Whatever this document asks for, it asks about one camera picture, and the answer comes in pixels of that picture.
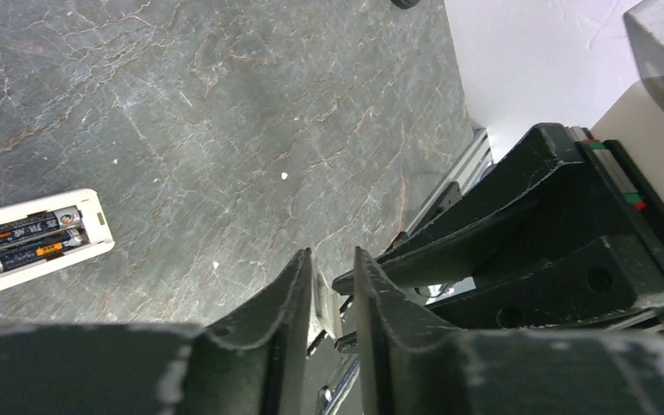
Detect white remote control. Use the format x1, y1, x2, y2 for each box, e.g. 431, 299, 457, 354
0, 188, 115, 291

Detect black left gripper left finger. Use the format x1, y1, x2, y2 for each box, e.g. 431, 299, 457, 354
0, 249, 314, 414

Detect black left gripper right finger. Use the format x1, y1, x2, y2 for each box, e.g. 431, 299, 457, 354
354, 248, 664, 414

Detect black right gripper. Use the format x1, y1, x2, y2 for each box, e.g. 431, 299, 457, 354
362, 124, 664, 329

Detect black microphone stand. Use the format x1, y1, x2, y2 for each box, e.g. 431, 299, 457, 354
391, 0, 420, 10

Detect white battery cover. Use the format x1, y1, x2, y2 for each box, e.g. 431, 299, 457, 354
308, 257, 342, 343

